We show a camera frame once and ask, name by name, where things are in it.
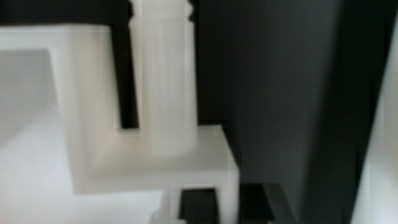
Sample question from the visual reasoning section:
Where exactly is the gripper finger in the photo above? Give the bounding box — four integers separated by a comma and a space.
180, 189, 219, 224

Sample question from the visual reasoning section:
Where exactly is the white chair seat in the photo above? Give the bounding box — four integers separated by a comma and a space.
0, 0, 240, 224

